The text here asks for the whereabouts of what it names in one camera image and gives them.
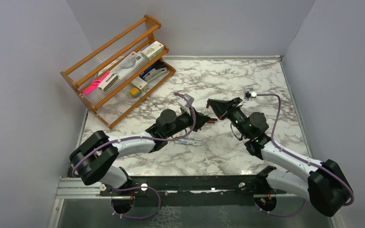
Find long white package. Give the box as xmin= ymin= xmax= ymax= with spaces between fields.
xmin=110 ymin=52 xmax=147 ymax=79

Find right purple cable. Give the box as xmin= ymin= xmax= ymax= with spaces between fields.
xmin=254 ymin=93 xmax=355 ymax=218

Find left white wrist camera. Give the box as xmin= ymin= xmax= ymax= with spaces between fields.
xmin=177 ymin=94 xmax=194 ymax=114

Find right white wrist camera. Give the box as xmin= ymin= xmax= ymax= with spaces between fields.
xmin=238 ymin=88 xmax=258 ymax=106

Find white pen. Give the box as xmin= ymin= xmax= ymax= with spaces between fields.
xmin=180 ymin=136 xmax=203 ymax=141
xmin=174 ymin=140 xmax=202 ymax=146

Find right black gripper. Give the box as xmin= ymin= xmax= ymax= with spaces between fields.
xmin=208 ymin=97 xmax=250 ymax=139

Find wooden shelf rack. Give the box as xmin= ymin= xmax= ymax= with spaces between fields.
xmin=61 ymin=14 xmax=175 ymax=129

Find pink highlighter pack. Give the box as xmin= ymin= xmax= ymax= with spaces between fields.
xmin=83 ymin=71 xmax=110 ymax=95

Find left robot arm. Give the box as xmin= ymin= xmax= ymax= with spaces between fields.
xmin=69 ymin=109 xmax=211 ymax=195

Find white green box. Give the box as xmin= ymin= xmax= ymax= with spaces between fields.
xmin=142 ymin=41 xmax=164 ymax=61

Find aluminium frame rail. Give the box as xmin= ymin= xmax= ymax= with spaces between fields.
xmin=55 ymin=177 xmax=107 ymax=200

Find purple cable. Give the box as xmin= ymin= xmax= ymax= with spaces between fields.
xmin=254 ymin=93 xmax=355 ymax=218
xmin=71 ymin=92 xmax=197 ymax=220

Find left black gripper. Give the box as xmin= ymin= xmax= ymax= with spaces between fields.
xmin=165 ymin=105 xmax=209 ymax=138

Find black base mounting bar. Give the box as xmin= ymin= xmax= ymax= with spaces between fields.
xmin=98 ymin=175 xmax=286 ymax=198

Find white black box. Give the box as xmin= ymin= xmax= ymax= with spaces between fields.
xmin=98 ymin=73 xmax=119 ymax=92

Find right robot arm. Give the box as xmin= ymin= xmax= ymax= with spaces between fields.
xmin=207 ymin=97 xmax=354 ymax=217

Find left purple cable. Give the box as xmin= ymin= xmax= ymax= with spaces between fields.
xmin=71 ymin=92 xmax=197 ymax=220

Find small white red box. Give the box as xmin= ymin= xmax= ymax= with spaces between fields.
xmin=131 ymin=77 xmax=148 ymax=92

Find yellow sticky note block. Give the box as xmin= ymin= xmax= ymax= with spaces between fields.
xmin=130 ymin=87 xmax=142 ymax=97

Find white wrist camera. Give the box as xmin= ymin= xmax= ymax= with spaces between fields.
xmin=177 ymin=94 xmax=194 ymax=114
xmin=238 ymin=88 xmax=258 ymax=106

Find blue black stapler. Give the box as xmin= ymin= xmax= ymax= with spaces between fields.
xmin=139 ymin=60 xmax=166 ymax=82

